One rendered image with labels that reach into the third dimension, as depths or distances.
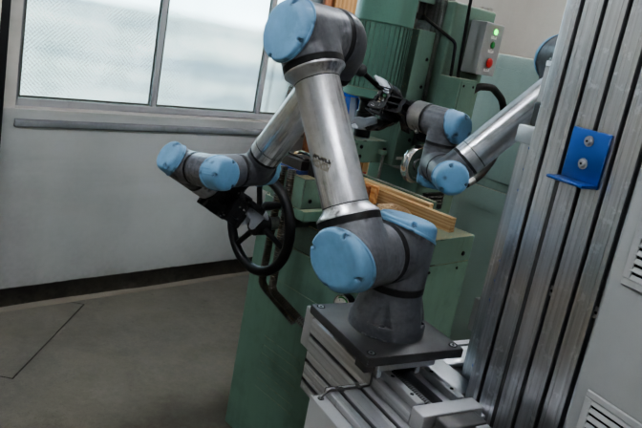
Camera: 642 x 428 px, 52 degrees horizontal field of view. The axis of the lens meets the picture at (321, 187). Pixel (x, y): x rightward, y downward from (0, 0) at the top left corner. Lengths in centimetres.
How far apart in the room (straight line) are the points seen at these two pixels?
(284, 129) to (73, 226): 179
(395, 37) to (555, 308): 100
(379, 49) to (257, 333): 98
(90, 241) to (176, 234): 45
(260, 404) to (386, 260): 120
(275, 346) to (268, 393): 16
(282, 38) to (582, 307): 68
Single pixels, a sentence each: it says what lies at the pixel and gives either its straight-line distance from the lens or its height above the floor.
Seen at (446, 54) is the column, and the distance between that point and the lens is 207.
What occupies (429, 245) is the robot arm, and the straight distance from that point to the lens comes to 124.
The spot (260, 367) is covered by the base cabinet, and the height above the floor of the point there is 28.
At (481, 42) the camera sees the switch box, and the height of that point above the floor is 142.
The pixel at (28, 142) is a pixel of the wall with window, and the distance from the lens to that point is 288.
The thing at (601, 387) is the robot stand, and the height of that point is 92.
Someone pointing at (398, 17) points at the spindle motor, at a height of 144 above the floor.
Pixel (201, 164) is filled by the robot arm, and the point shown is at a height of 104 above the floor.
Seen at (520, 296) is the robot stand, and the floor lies 97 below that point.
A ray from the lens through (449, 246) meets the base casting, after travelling 215.
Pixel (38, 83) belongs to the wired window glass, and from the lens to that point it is 292.
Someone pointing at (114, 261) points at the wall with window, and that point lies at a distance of 322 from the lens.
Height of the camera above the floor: 134
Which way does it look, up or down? 13 degrees down
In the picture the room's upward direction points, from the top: 11 degrees clockwise
